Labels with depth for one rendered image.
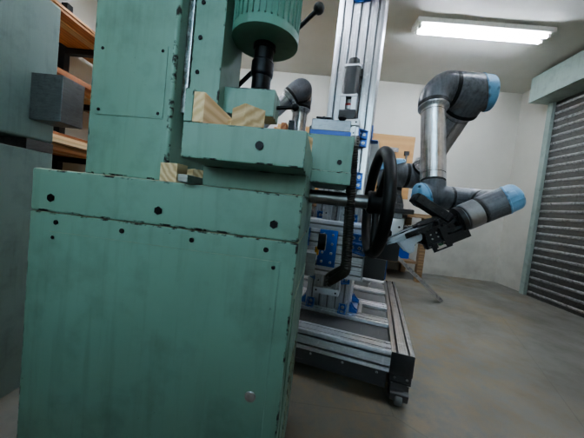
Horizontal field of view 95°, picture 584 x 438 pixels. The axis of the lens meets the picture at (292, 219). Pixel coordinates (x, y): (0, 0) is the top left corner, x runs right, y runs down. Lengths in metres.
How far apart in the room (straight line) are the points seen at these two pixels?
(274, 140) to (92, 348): 0.57
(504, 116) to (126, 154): 4.82
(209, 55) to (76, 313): 0.66
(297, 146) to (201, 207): 0.23
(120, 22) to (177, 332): 0.73
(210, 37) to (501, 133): 4.54
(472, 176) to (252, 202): 4.32
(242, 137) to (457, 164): 4.26
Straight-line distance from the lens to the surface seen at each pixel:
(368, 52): 1.72
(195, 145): 0.49
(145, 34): 0.85
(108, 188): 0.66
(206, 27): 0.84
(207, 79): 0.78
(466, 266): 4.72
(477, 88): 1.13
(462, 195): 0.95
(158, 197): 0.60
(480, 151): 4.78
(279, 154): 0.44
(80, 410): 0.83
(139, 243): 0.62
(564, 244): 4.13
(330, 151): 0.67
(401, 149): 4.29
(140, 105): 0.79
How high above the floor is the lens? 0.78
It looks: 3 degrees down
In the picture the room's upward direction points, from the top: 6 degrees clockwise
